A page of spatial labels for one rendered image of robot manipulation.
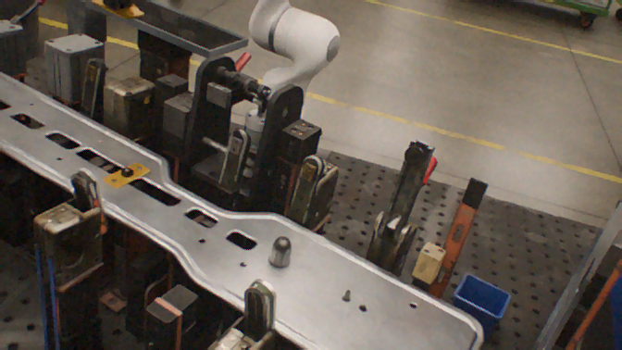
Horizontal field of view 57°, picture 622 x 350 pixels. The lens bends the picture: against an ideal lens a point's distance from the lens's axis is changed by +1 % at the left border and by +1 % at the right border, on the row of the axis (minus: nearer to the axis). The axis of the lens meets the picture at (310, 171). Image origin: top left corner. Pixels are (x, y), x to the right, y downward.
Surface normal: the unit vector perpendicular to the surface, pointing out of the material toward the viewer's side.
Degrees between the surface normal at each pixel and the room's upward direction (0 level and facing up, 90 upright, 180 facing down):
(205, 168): 0
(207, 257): 0
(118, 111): 90
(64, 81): 90
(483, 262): 0
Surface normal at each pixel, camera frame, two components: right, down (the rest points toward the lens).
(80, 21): -0.51, 0.38
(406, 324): 0.18, -0.83
